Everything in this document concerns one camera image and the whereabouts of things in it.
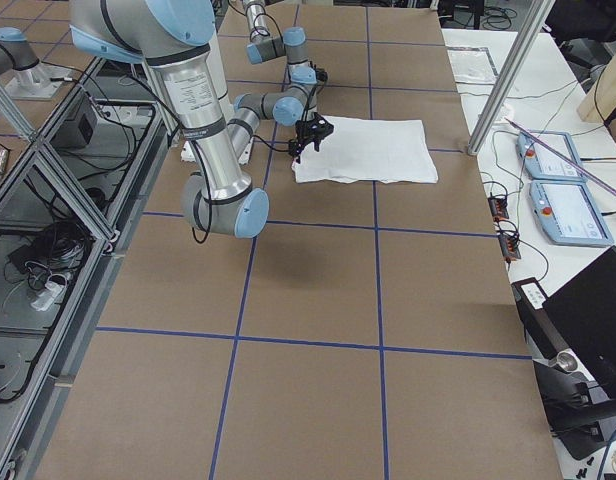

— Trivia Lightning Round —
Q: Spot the aluminium frame rail structure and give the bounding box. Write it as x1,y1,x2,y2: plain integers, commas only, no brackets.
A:
0,61,169,479

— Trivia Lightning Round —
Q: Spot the black laptop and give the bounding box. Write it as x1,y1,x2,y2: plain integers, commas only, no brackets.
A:
543,246,616,398

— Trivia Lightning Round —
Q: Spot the plastic sleeve with paper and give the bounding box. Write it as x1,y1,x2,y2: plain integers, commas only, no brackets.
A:
447,46,498,85

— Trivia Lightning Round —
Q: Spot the blue teach pendant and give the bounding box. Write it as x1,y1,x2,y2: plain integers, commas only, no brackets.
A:
517,130,585,182
529,180,614,247

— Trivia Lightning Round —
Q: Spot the black monitor stand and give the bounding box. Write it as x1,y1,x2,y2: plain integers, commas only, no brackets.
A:
512,278,616,460

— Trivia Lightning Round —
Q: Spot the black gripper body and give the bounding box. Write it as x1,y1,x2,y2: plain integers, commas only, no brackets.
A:
293,113,334,150

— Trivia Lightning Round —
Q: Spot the aluminium frame post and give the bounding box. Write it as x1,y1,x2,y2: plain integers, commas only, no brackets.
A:
467,0,555,156

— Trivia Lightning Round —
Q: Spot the upper blue teach pendant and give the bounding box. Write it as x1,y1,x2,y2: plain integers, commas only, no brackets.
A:
517,130,585,182

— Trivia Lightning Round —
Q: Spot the white printed t-shirt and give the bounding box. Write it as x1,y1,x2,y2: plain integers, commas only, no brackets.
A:
292,116,438,184

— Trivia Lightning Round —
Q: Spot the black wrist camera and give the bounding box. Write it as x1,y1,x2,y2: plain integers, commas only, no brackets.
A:
314,67,328,85

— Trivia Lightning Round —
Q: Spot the white power strip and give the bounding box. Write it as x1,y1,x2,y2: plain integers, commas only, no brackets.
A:
31,275,68,312

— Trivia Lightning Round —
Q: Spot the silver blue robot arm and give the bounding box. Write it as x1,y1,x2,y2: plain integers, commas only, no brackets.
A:
242,0,328,86
70,1,334,238

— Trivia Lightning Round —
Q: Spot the lower blue teach pendant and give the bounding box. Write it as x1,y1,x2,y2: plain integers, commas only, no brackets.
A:
529,180,614,247

